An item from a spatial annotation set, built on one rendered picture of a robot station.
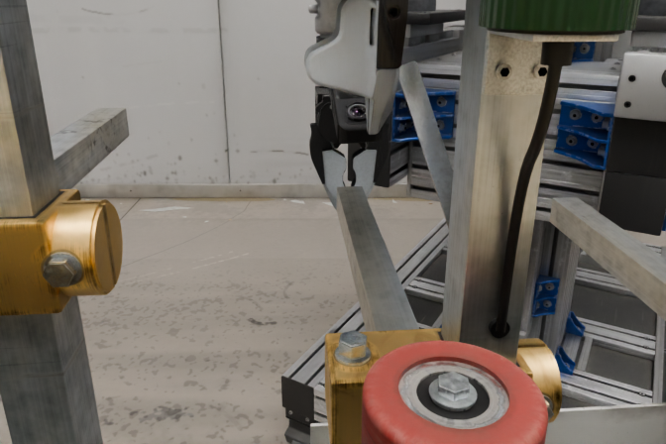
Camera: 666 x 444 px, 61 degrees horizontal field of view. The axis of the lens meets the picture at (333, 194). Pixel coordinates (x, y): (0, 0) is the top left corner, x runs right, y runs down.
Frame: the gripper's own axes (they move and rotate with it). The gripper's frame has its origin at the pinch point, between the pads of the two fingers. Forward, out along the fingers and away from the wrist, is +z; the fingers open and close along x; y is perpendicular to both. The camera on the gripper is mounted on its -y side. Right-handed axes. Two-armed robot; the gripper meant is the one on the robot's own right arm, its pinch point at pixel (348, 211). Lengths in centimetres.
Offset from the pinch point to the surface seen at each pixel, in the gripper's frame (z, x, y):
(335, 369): -4.4, 4.6, -35.6
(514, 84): -20.5, -3.7, -36.4
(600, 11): -23.9, -4.2, -42.0
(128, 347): 83, 60, 96
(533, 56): -21.7, -4.5, -36.3
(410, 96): -18.2, -1.1, -26.0
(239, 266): 83, 29, 151
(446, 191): -12.1, -3.4, -27.8
